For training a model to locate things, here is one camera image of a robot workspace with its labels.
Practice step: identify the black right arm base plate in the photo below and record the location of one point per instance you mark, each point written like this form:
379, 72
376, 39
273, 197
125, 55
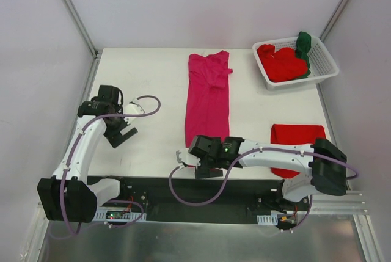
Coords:
273, 200

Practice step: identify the aluminium left frame rail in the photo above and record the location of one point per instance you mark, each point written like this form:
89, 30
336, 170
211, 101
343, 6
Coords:
71, 9

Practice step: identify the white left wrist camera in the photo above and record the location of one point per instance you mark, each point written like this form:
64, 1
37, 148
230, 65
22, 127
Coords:
133, 108

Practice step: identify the red t shirt in basket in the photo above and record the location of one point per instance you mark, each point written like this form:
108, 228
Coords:
281, 65

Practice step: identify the white right cable duct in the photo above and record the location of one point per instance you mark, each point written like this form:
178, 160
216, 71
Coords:
267, 220

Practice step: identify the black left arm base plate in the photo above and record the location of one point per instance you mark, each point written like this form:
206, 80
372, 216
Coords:
136, 193

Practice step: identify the black centre base bar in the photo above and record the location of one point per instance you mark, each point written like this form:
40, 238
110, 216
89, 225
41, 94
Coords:
197, 191

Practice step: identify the magenta t shirt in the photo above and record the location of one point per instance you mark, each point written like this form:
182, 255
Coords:
208, 102

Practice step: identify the white cable duct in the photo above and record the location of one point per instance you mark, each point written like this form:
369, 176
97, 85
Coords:
267, 220
107, 215

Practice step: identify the white plastic laundry basket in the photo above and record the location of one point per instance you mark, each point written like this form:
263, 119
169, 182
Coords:
322, 64

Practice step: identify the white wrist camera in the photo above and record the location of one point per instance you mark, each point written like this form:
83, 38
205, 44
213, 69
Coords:
184, 157
133, 108

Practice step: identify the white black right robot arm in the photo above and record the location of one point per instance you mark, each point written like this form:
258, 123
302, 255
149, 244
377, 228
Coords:
320, 166

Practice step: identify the white left cable duct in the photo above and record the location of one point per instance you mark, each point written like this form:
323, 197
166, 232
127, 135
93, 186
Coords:
107, 215

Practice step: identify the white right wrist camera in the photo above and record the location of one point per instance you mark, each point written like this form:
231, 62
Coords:
184, 157

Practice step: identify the red t shirt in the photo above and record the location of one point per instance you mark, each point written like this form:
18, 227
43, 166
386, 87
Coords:
281, 65
296, 134

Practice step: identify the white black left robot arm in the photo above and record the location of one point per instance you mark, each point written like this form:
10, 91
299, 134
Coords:
66, 194

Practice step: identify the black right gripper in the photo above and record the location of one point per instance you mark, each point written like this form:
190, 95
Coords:
208, 172

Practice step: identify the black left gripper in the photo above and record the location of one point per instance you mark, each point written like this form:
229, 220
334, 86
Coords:
121, 137

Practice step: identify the aluminium front frame rail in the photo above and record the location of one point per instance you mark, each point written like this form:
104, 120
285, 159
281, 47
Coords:
231, 206

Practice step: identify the green t shirt in basket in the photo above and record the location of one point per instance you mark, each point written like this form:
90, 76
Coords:
303, 46

